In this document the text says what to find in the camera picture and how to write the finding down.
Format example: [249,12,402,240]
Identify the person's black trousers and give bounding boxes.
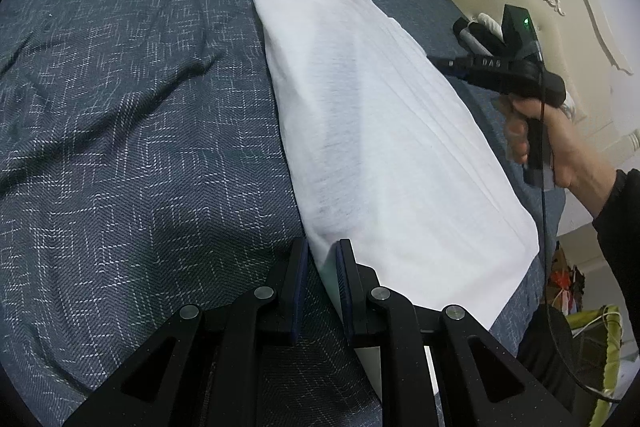
[515,302,576,413]

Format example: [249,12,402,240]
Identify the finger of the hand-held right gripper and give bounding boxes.
[425,55,468,80]

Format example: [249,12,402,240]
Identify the yellow green fabric bag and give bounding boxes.
[570,304,628,427]

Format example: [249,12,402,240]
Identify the blue patterned bed cover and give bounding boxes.
[0,0,566,427]

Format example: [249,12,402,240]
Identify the white polo shirt black trim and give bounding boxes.
[250,0,540,330]

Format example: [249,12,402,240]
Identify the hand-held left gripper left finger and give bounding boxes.
[62,237,310,427]

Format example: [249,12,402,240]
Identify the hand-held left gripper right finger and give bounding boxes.
[336,238,581,427]

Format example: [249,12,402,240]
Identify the person's right hand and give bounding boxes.
[499,97,591,190]

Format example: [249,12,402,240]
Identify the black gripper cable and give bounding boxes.
[537,57,621,403]

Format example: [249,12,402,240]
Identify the person's right forearm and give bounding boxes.
[570,142,640,413]

